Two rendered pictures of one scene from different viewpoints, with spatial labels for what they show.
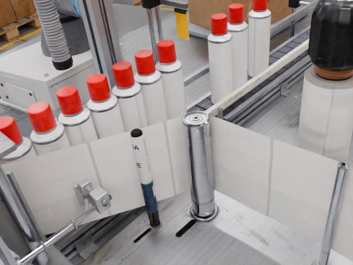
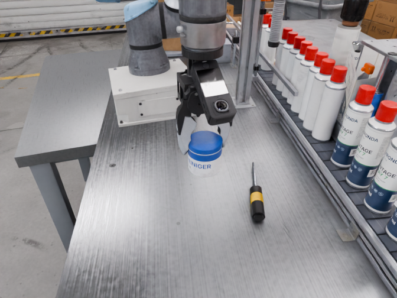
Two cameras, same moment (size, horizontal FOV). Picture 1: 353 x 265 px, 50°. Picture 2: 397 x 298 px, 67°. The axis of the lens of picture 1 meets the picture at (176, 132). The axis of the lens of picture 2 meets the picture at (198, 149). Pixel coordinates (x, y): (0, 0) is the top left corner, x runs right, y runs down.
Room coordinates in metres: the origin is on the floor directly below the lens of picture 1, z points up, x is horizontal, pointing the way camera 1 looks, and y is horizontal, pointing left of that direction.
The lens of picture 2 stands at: (0.30, 1.05, 1.35)
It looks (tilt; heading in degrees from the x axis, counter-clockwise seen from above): 36 degrees down; 305
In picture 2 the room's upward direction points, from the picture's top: straight up
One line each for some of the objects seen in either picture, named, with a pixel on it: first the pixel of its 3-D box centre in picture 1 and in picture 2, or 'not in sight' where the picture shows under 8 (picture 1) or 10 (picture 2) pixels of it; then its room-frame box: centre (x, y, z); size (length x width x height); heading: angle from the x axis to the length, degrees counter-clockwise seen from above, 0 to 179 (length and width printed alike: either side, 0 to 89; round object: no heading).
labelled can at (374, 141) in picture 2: not in sight; (372, 146); (0.28, 0.42, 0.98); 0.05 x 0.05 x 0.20
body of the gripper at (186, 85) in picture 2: not in sight; (201, 77); (0.58, 0.63, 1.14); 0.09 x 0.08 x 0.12; 142
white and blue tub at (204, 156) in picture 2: not in sight; (204, 154); (0.56, 0.64, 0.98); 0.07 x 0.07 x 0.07
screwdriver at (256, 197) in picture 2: not in sight; (255, 187); (0.48, 0.53, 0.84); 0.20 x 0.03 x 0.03; 120
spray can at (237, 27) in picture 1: (236, 50); (263, 40); (0.80, -0.16, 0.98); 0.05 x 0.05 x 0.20
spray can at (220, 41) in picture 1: (220, 61); (269, 44); (0.75, -0.12, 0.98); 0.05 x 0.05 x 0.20
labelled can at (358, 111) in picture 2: not in sight; (353, 128); (0.33, 0.36, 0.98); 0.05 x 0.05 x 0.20
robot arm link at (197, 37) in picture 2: not in sight; (201, 33); (0.58, 0.63, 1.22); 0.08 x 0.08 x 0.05
